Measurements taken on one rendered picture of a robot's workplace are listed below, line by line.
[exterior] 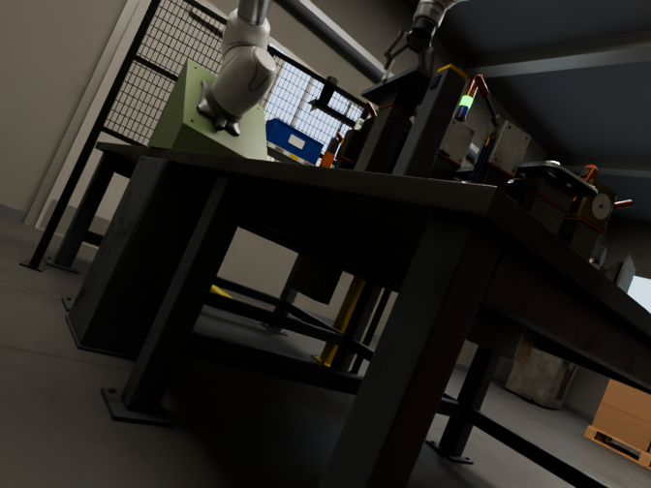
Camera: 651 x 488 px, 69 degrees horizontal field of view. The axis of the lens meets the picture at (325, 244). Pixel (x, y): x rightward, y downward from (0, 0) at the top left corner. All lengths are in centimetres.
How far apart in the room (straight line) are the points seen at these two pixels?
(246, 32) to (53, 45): 243
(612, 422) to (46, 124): 591
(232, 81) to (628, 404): 529
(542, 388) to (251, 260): 443
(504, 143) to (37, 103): 336
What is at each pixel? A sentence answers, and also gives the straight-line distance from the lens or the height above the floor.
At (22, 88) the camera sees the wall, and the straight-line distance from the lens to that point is 403.
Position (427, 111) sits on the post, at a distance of 131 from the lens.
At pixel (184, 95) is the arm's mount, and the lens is 180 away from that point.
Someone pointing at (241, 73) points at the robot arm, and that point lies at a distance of 171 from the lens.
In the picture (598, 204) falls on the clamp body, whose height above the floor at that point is 100.
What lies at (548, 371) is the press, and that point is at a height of 48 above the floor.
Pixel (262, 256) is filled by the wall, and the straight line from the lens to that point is 466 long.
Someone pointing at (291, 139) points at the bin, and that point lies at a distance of 254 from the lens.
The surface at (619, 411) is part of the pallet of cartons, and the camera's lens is 609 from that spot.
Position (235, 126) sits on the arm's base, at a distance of 182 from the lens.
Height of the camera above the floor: 53
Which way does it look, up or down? 3 degrees up
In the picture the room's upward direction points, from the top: 23 degrees clockwise
